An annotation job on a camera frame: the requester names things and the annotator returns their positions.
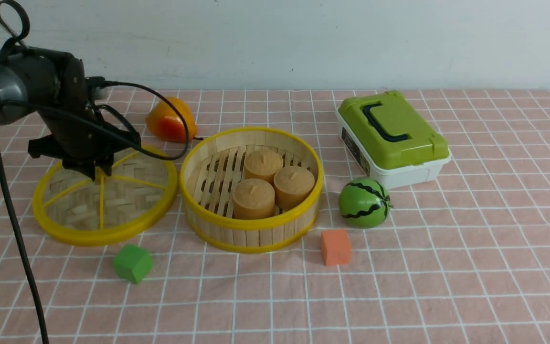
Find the pink grid tablecloth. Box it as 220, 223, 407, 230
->
0, 89, 550, 344

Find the orange mango toy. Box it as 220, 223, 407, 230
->
146, 97, 197, 143

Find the brown steamed bun front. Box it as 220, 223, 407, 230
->
232, 179, 275, 220

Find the green foam cube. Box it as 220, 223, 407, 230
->
113, 244, 153, 285

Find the yellow rimmed bamboo steamer lid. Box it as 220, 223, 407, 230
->
32, 149, 179, 247

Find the green watermelon toy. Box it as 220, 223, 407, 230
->
338, 178, 393, 229

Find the orange foam cube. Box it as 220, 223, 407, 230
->
320, 229, 353, 266

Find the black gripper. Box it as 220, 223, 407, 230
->
0, 46, 141, 181

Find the brown steamed bun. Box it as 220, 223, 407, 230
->
243, 150, 284, 184
232, 179, 275, 220
273, 166, 315, 212

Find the green lidded white storage box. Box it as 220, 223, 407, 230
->
337, 91, 451, 190

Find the brown steamed bun back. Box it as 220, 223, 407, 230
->
243, 150, 284, 184

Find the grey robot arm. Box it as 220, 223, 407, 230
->
0, 46, 140, 179

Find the brown steamed bun right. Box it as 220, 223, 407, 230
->
273, 166, 315, 212

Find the black cable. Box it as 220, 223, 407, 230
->
0, 0, 190, 344

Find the yellow rimmed bamboo steamer basket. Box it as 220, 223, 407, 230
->
180, 127, 324, 253

